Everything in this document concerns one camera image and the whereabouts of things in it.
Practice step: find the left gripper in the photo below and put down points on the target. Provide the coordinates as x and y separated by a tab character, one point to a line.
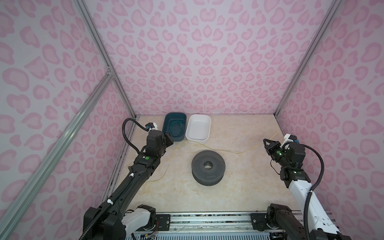
167	138

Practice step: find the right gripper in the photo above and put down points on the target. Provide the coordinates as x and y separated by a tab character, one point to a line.
274	145

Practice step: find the white plastic tray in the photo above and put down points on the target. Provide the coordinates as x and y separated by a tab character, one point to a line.
198	128

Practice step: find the dark grey cable spool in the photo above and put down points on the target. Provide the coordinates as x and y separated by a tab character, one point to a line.
208	168

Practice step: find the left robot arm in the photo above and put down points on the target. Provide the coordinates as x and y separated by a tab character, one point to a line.
135	177

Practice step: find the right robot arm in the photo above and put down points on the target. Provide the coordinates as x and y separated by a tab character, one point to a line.
300	186

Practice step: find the dark teal plastic bin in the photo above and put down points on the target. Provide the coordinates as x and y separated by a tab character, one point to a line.
175	123

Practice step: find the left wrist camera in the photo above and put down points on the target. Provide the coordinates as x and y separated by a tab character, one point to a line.
151	126

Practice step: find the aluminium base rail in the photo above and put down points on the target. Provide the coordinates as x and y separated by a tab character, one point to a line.
208	222

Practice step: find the diagonal aluminium frame strut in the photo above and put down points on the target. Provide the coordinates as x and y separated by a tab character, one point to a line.
22	202

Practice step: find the left aluminium frame strut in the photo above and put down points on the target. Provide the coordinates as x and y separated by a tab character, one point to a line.
97	39

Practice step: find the right aluminium frame strut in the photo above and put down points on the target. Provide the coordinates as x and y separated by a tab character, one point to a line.
329	17

